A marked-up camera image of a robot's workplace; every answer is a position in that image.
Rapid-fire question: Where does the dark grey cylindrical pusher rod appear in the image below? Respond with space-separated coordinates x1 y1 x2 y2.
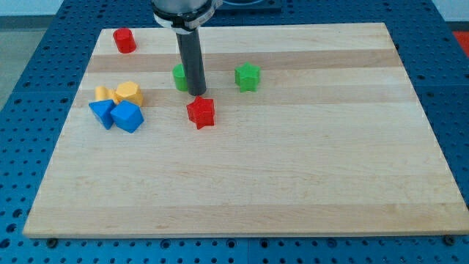
177 29 207 96

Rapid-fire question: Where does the yellow hexagon block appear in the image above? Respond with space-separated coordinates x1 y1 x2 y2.
115 81 144 106

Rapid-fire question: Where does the green star block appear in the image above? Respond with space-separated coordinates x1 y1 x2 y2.
234 62 261 92

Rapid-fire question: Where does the blue triangle block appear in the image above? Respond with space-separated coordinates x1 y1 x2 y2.
89 99 116 130

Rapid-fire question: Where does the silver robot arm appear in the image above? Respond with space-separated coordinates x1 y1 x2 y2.
150 0 223 96

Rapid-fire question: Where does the green cylinder block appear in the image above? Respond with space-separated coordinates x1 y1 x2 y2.
172 64 188 92

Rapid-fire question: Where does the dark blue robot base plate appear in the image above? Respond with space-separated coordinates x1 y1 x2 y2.
216 0 283 13

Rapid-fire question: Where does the red cylinder block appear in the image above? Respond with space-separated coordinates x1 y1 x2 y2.
113 28 136 54

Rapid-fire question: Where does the yellow small block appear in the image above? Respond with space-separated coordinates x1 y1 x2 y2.
95 86 119 105

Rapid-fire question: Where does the light wooden board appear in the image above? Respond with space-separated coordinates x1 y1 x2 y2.
23 23 468 239

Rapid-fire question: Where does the blue cube block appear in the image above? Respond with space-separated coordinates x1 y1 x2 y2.
111 100 144 133

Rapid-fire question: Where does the red star block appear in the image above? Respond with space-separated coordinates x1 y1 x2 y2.
186 96 215 130

